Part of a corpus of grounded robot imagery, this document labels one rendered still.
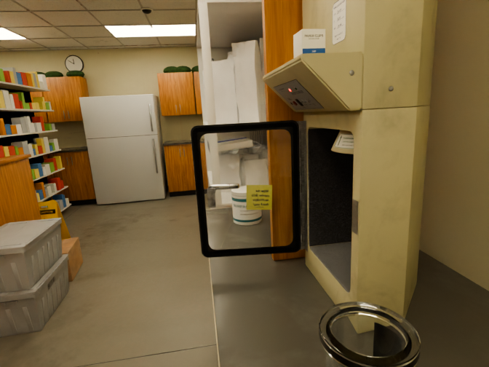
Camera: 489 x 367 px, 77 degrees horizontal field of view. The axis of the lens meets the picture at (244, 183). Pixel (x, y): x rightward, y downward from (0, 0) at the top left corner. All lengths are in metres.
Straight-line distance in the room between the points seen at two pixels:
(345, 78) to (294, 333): 0.54
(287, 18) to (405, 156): 0.52
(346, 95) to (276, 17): 0.44
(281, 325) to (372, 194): 0.36
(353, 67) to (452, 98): 0.53
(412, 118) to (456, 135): 0.42
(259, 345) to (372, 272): 0.28
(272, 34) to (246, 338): 0.78
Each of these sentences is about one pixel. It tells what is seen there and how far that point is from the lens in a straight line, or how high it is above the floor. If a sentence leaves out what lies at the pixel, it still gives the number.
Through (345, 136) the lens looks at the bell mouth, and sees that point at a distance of 0.74.
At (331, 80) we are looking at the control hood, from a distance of 0.59.
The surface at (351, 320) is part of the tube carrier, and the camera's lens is 0.46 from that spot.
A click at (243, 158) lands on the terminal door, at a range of 0.89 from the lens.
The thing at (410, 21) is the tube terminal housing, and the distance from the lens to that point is 0.68.
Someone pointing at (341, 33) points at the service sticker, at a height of 1.56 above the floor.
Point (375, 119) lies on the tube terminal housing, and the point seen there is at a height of 1.39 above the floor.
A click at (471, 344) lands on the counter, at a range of 0.83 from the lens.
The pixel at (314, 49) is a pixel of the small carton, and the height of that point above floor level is 1.53.
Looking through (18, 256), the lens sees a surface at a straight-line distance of 2.55.
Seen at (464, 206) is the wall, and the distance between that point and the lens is 1.08.
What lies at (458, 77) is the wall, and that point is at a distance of 1.09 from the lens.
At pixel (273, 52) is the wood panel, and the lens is 0.95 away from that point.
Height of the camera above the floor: 1.42
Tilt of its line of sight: 13 degrees down
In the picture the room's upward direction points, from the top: 3 degrees counter-clockwise
